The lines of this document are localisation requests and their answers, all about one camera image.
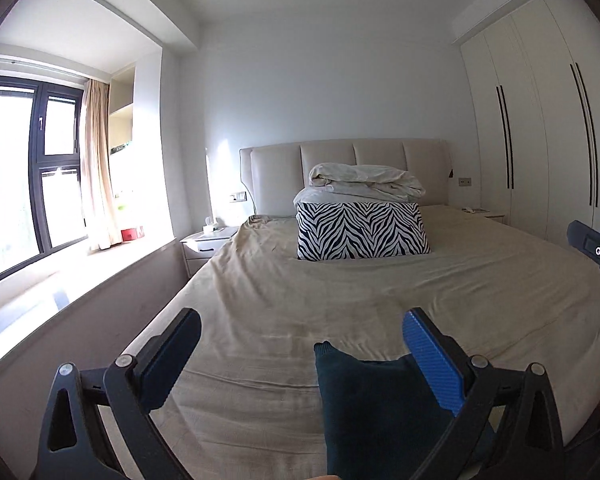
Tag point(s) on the beige curtain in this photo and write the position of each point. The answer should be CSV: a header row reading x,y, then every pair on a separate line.
x,y
96,189

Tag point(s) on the folded white duvet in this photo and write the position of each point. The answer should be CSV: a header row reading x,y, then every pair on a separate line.
x,y
332,182

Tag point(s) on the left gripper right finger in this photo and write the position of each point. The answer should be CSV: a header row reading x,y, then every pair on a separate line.
x,y
528,443

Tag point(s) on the beige padded headboard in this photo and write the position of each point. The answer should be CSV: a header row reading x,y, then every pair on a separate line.
x,y
275,174

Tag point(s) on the dark teal knit sweater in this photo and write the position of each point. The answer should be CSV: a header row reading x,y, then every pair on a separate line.
x,y
381,419

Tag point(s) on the red box on sill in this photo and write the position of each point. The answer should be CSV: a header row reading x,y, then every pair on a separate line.
x,y
130,234

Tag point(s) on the white wardrobe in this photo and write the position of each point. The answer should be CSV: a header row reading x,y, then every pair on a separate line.
x,y
534,78

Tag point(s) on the beige bed sheet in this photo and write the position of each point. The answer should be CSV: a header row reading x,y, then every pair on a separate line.
x,y
246,405

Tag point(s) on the white nightstand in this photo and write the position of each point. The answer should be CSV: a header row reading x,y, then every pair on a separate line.
x,y
200,247

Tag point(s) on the dark framed window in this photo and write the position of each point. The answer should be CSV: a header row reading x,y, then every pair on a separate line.
x,y
40,176

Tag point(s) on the zebra print pillow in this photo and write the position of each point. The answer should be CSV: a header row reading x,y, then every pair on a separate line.
x,y
360,230

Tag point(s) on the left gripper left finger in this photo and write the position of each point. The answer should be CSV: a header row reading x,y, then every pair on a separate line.
x,y
73,440

